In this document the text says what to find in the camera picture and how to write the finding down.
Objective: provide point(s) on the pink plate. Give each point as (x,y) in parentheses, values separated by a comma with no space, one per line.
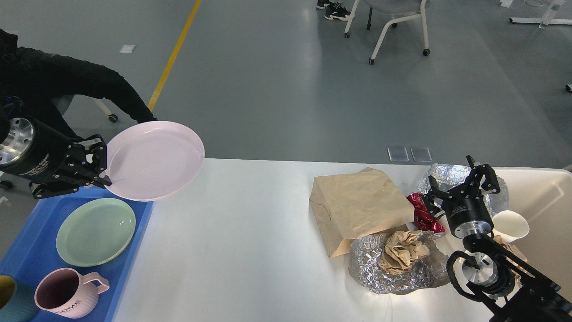
(153,160)

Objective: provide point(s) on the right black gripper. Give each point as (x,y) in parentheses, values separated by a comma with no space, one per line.
(466,215)

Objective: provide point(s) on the black sneakers at top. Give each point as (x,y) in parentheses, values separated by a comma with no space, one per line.
(333,10)

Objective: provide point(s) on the white stand base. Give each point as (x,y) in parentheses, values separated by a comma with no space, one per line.
(548,17)

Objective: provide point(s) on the foil tray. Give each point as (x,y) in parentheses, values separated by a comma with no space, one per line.
(366,258)

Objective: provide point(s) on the light green plate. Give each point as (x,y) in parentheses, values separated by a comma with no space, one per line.
(96,232)

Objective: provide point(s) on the crumpled brown paper scrap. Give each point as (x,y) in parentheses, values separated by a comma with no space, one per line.
(514,250)

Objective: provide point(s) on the back crumpled foil container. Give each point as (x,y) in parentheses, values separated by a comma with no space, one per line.
(448,176)

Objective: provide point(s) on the blue plastic tray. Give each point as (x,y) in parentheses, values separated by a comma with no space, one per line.
(33,253)

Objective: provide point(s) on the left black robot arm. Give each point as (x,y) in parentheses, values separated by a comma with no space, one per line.
(72,161)

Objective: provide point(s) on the left floor socket cover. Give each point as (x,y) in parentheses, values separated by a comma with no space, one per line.
(398,154)

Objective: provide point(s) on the brown paper ball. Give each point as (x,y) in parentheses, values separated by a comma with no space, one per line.
(402,251)

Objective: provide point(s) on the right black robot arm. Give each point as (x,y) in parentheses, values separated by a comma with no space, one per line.
(485,271)

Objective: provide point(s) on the white paper cup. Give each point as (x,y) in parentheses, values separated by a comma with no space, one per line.
(510,226)

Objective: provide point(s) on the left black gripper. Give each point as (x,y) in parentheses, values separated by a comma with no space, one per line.
(32,150)

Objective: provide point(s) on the right floor socket cover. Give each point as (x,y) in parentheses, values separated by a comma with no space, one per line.
(421,154)

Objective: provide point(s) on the white frame office chair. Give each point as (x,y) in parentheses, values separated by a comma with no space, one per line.
(399,11)

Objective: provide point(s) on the brown paper bag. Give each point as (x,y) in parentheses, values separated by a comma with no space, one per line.
(347,207)

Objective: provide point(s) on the dark teal cup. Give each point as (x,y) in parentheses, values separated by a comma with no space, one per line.
(17,302)

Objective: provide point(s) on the white plastic bin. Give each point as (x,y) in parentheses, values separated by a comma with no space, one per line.
(544,198)

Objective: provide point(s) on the crushed red can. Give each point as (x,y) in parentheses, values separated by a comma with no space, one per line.
(422,216)

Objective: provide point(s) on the pink HOME mug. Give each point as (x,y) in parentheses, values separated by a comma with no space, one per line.
(68,293)

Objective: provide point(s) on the white side table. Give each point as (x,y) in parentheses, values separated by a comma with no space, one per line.
(5,184)

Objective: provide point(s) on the seated person in black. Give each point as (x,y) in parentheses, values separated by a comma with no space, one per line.
(37,78)

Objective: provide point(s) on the floor socket cover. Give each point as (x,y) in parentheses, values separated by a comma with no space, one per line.
(421,154)
(398,154)

